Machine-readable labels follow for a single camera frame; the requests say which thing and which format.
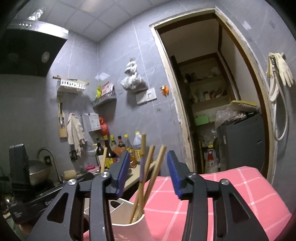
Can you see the white rubber gloves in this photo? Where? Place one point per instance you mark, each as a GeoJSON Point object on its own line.
{"type": "Point", "coordinates": [283, 68]}

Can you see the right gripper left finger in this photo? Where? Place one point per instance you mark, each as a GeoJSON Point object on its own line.
{"type": "Point", "coordinates": [105, 187]}

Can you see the plastic bag on wall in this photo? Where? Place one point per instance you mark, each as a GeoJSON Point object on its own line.
{"type": "Point", "coordinates": [133, 81]}

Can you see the black range hood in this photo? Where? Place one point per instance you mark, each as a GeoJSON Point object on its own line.
{"type": "Point", "coordinates": [30, 47]}

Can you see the dark grey cabinet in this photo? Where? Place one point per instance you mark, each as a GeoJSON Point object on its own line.
{"type": "Point", "coordinates": [242, 143]}

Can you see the hanging white towel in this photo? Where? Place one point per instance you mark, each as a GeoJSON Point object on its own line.
{"type": "Point", "coordinates": [76, 134]}

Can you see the dark soy sauce bottle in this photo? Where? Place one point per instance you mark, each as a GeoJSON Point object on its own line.
{"type": "Point", "coordinates": [111, 156]}

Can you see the green box on shelf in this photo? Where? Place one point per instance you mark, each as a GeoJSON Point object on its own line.
{"type": "Point", "coordinates": [201, 120]}

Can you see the wall power socket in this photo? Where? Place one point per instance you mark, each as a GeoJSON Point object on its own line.
{"type": "Point", "coordinates": [151, 94]}

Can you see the clear oil jug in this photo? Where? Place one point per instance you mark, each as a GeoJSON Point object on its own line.
{"type": "Point", "coordinates": [137, 146]}

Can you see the purple banded chopstick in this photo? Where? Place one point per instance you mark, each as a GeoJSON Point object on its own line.
{"type": "Point", "coordinates": [148, 162]}
{"type": "Point", "coordinates": [141, 177]}

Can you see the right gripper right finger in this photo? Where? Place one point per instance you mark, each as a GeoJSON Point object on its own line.
{"type": "Point", "coordinates": [191, 187]}

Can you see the orange wall hook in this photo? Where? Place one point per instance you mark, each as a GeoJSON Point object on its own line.
{"type": "Point", "coordinates": [165, 90]}

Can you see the white wall rack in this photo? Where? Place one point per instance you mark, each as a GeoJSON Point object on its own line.
{"type": "Point", "coordinates": [70, 85]}

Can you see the pink checked tablecloth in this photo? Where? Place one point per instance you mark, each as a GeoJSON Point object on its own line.
{"type": "Point", "coordinates": [166, 214]}

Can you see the white plastic utensil holder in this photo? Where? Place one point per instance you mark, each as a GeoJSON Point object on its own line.
{"type": "Point", "coordinates": [120, 211]}

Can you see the metal wok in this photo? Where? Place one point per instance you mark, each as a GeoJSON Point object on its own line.
{"type": "Point", "coordinates": [39, 172]}

